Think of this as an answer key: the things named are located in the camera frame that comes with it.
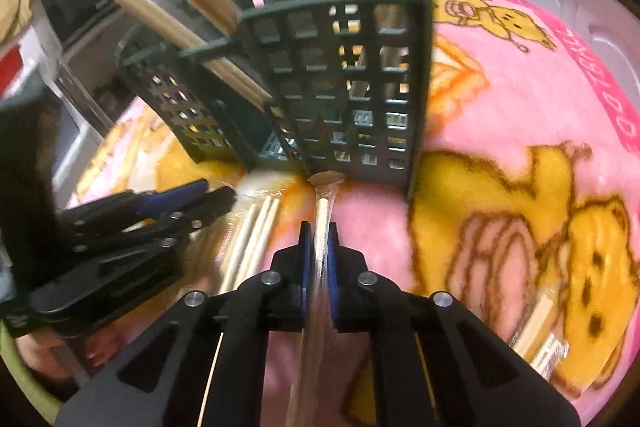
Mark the dark green chopstick holder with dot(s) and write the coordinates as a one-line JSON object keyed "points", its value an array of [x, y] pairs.
{"points": [[310, 57]]}

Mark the red plastic basket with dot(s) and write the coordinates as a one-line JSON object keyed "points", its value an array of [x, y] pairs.
{"points": [[10, 67]]}

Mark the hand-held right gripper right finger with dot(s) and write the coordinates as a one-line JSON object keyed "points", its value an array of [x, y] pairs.
{"points": [[334, 267]]}

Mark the round bamboo tray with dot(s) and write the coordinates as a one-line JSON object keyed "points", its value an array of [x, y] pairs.
{"points": [[15, 7]]}

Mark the person's left hand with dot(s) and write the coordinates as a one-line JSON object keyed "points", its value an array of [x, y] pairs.
{"points": [[50, 357]]}

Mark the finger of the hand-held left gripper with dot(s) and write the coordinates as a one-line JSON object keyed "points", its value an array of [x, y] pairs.
{"points": [[210, 204], [175, 197]]}

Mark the plastic-wrapped chopstick pair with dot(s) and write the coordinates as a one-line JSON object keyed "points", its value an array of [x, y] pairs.
{"points": [[255, 232], [532, 322], [322, 217], [550, 357]]}

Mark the pink printed blanket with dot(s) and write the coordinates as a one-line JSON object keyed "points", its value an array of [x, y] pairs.
{"points": [[500, 117]]}

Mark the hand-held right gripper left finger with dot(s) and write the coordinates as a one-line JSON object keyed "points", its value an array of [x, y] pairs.
{"points": [[304, 257]]}

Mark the yellow-green clothing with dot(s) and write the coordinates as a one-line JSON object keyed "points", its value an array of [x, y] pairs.
{"points": [[20, 382]]}

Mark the black microwave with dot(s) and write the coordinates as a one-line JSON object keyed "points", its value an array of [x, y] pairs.
{"points": [[75, 7]]}

